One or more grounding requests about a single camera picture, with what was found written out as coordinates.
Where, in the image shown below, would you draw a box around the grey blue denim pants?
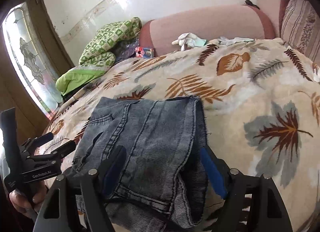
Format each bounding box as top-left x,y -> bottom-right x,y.
67,97 -> 208,231

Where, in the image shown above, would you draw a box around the left hand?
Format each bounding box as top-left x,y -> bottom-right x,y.
9,181 -> 47,218

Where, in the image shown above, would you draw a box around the beige leaf pattern blanket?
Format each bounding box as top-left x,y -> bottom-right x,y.
36,38 -> 319,231

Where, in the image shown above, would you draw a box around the stained glass wooden door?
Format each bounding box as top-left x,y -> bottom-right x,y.
1,0 -> 74,143

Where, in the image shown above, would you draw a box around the green patterned quilt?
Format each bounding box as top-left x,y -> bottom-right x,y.
55,17 -> 142,96

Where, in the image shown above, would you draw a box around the white crumpled tissue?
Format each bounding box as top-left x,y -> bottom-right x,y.
312,64 -> 320,83

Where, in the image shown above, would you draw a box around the purple plastic bag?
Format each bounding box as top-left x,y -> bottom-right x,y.
112,38 -> 139,64

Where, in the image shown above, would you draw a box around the white glove flat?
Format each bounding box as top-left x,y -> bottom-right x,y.
217,37 -> 254,46

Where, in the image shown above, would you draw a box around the small colourful box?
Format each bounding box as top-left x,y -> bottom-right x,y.
135,46 -> 154,59

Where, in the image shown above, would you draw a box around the white glove with teal cloth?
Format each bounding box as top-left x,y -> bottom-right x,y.
171,32 -> 207,51

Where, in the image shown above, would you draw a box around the pink bolster cushion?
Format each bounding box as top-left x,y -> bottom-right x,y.
139,5 -> 276,56

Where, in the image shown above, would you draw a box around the striped beige pillow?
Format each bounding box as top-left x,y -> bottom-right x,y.
280,0 -> 320,64

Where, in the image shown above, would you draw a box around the black hair clip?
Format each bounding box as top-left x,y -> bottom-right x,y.
245,0 -> 260,10

